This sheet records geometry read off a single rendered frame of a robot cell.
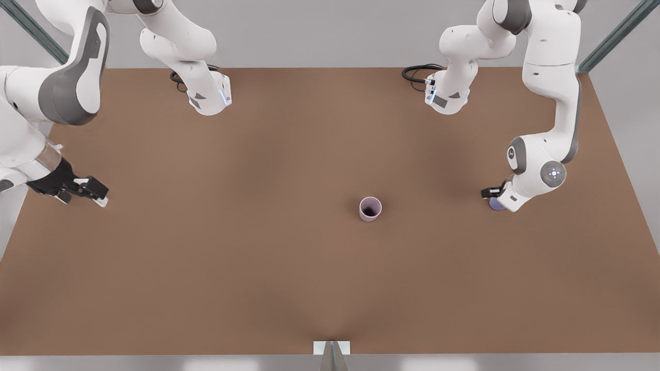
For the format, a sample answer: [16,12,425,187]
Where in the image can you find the pink cup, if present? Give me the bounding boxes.
[359,196,383,223]

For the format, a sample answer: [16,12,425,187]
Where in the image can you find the black cable loop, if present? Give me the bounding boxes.
[402,63,445,93]
[170,64,221,94]

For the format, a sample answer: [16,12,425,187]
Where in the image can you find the silver frame post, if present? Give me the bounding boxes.
[313,340,352,371]
[0,0,71,65]
[576,0,660,74]

